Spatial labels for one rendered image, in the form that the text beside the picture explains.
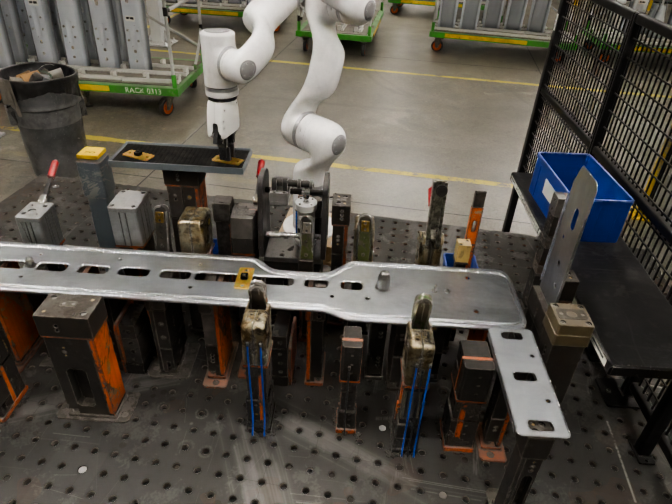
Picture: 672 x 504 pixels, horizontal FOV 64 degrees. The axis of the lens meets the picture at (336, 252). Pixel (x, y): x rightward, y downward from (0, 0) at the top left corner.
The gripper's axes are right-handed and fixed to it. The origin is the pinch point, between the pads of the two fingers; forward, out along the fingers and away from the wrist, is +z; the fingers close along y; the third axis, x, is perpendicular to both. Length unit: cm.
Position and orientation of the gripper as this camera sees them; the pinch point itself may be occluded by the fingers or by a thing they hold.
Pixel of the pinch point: (226, 151)
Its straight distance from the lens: 152.8
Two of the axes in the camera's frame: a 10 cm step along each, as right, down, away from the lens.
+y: -3.1, 5.3, -7.9
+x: 9.5, 2.1, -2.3
